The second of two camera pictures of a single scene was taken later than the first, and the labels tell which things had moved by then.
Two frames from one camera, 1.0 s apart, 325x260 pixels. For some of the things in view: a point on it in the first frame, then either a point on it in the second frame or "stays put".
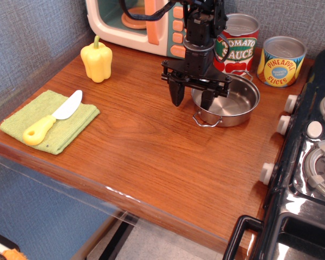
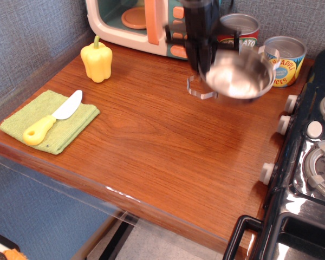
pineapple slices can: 281,60 stays put
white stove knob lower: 266,173 stays put
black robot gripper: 196,72 -> 202,32
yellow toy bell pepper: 97,58 stays put
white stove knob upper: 290,103 stays put
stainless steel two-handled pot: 234,110 -> 237,73
